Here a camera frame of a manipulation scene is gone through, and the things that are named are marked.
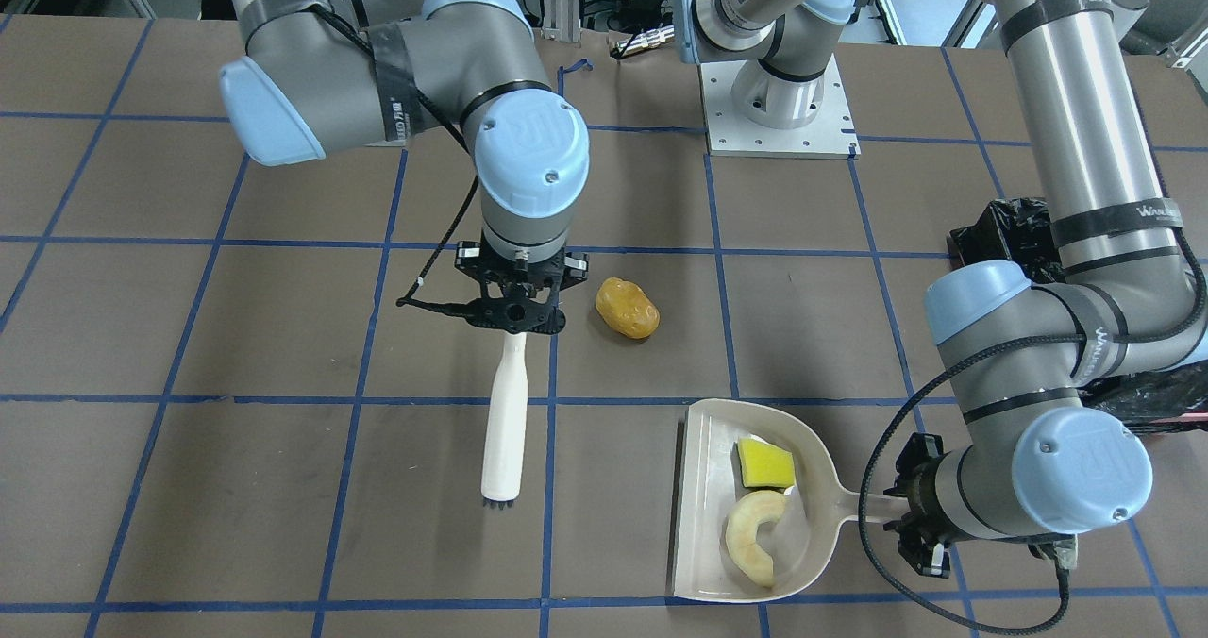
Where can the beige hand brush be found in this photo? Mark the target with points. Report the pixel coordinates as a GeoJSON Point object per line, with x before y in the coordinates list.
{"type": "Point", "coordinates": [504, 448]}

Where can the beige dustpan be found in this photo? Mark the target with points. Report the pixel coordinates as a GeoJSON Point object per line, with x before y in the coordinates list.
{"type": "Point", "coordinates": [803, 541]}

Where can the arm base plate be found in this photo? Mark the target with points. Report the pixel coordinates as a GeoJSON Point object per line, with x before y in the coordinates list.
{"type": "Point", "coordinates": [752, 114]}

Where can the yellow trash ball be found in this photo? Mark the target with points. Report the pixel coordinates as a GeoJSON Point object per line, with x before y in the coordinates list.
{"type": "Point", "coordinates": [626, 309]}

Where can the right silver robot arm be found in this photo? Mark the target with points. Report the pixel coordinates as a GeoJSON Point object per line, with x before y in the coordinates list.
{"type": "Point", "coordinates": [321, 76]}

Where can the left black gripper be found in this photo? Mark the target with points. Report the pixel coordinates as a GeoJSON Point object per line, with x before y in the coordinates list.
{"type": "Point", "coordinates": [930, 501]}

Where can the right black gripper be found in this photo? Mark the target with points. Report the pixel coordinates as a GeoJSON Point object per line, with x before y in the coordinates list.
{"type": "Point", "coordinates": [469, 260]}

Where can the yellow sponge piece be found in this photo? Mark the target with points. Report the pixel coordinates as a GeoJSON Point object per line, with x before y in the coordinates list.
{"type": "Point", "coordinates": [765, 466]}

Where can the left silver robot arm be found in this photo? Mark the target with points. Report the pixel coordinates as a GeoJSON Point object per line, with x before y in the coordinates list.
{"type": "Point", "coordinates": [1017, 353]}

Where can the beige ring-shaped trash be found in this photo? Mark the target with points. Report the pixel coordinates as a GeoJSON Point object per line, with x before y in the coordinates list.
{"type": "Point", "coordinates": [741, 537]}

